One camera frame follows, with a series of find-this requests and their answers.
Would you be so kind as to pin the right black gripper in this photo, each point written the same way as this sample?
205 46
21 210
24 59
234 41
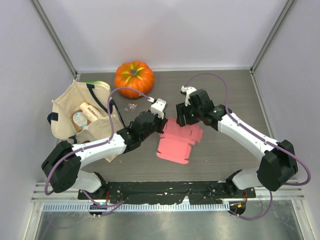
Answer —
182 109

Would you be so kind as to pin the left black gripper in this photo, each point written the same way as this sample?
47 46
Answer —
162 123

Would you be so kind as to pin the pink paper box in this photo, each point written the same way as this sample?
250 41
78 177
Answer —
176 142

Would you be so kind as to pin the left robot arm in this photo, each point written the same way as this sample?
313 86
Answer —
63 166

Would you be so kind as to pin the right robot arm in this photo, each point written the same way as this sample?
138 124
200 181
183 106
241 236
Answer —
276 162

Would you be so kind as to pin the small clear plastic wrapper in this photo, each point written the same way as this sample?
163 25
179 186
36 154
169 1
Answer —
131 107

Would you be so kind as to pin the orange pumpkin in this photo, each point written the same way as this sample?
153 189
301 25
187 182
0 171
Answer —
135 75

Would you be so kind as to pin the cream lotion bottle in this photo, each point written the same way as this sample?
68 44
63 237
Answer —
90 112

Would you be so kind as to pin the beige canvas tote bag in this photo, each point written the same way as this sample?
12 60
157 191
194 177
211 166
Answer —
69 102

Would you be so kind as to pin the green white item behind bag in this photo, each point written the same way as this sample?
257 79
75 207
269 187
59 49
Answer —
99 83

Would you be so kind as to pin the round labelled tub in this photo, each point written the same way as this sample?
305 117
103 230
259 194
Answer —
79 121

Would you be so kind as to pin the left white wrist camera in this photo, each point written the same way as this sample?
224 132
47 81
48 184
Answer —
158 107

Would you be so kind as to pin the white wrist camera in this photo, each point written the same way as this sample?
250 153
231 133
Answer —
158 107
187 90

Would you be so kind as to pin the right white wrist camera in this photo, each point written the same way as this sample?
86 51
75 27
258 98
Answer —
187 90

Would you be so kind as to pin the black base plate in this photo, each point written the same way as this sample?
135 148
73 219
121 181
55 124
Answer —
170 192

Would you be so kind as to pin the white slotted cable duct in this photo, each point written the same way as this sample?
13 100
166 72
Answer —
183 207

